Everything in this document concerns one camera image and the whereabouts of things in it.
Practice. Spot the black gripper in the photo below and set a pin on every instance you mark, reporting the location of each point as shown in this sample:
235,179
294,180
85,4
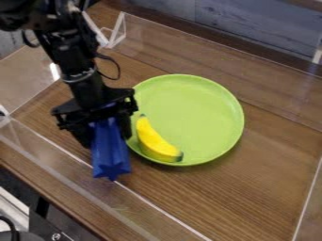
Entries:
95,102

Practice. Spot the yellow toy banana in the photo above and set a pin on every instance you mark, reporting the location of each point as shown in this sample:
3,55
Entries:
152,144

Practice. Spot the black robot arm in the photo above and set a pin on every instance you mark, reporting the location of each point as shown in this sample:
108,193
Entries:
68,40

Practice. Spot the clear acrylic enclosure wall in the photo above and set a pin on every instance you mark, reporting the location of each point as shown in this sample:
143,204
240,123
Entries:
248,196

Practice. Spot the clear acrylic corner bracket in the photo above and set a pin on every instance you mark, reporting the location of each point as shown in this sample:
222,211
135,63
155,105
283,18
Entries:
108,36

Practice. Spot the green plate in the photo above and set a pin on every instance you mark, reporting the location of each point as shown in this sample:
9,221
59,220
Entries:
195,114

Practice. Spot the black device with screw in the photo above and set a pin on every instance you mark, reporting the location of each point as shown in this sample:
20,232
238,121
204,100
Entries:
48,230

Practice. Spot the blue plastic block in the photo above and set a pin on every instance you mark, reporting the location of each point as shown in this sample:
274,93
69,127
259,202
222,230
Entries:
108,151

